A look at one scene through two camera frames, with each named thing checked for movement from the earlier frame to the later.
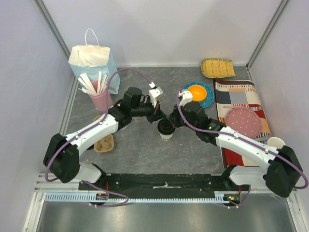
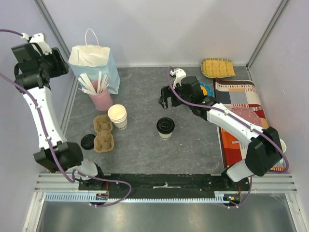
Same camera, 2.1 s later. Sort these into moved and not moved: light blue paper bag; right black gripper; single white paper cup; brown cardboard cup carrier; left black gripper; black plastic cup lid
Moved: right black gripper; left black gripper
Not moved: black plastic cup lid; brown cardboard cup carrier; single white paper cup; light blue paper bag
